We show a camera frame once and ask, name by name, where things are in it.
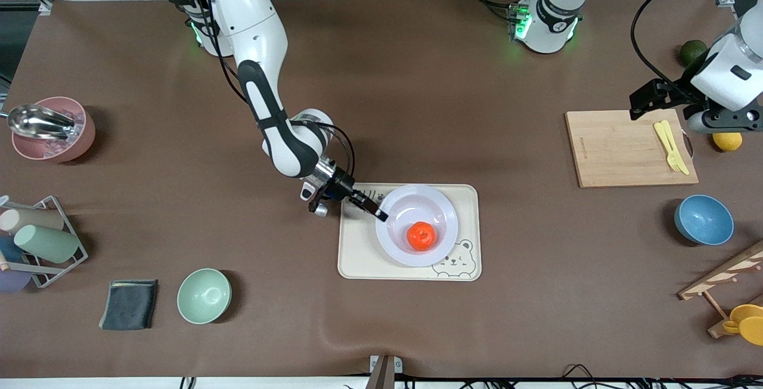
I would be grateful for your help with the yellow cup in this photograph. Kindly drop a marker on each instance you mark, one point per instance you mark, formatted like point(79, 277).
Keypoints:
point(748, 323)

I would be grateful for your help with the dark grey folded cloth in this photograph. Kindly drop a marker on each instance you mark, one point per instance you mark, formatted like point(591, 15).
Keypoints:
point(129, 304)

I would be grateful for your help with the wooden cutting board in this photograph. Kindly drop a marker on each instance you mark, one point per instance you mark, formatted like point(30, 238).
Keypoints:
point(614, 151)

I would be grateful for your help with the cream tray with bear print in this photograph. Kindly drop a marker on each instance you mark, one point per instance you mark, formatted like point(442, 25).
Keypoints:
point(357, 252)

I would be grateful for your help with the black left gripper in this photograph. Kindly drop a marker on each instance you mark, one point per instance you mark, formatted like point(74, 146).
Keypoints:
point(679, 95)

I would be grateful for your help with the light green cup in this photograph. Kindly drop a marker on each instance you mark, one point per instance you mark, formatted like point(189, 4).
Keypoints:
point(47, 243)

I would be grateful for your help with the purple cup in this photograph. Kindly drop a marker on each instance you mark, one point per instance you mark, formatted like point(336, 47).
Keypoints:
point(12, 280)

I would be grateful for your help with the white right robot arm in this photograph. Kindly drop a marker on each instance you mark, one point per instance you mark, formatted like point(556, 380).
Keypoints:
point(250, 19)

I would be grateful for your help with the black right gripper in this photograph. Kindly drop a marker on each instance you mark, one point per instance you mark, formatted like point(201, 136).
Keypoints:
point(341, 187)

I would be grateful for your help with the metal scoop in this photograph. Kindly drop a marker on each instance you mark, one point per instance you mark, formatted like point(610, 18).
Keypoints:
point(36, 122)

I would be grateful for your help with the blue bowl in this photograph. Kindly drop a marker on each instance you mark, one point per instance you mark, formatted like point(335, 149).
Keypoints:
point(704, 220)

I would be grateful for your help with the yellow lemon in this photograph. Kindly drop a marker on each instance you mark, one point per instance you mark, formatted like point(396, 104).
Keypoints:
point(727, 141)

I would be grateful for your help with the light green bowl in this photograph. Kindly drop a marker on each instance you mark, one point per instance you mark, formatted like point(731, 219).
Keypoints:
point(204, 296)

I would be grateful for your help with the white round plate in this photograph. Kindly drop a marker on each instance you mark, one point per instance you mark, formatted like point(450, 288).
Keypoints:
point(417, 210)

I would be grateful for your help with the pink bowl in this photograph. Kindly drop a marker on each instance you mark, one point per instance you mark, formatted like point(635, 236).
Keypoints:
point(53, 151)

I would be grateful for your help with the orange fruit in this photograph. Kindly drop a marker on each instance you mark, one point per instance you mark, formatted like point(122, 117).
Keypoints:
point(421, 236)

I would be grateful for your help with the blue cup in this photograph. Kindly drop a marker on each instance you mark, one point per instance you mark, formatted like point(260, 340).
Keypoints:
point(9, 249)

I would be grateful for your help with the yellow plastic knife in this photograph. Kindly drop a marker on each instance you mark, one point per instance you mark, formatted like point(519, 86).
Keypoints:
point(661, 136)

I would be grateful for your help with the beige cup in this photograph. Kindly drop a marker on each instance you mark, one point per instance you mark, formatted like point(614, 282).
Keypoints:
point(36, 219)

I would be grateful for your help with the metal table edge clamp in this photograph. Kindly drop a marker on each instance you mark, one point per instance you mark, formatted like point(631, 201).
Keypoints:
point(384, 368)

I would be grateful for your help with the green lime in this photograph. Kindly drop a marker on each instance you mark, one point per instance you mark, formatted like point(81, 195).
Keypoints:
point(691, 50)

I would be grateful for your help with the wooden drying rack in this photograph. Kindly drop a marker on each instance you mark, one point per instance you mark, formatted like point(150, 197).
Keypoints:
point(724, 273)

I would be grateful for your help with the yellow plastic fork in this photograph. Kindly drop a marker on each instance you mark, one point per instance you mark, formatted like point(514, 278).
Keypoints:
point(676, 153)

